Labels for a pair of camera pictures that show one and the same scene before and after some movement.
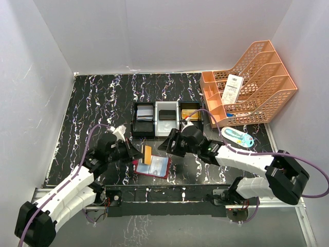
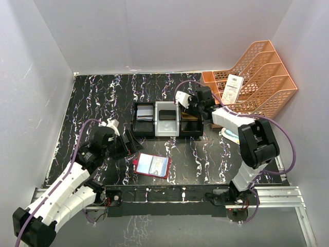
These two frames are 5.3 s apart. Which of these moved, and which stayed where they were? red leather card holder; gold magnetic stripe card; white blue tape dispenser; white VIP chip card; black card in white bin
Moved: gold magnetic stripe card
Stayed: red leather card holder; white VIP chip card; black card in white bin; white blue tape dispenser
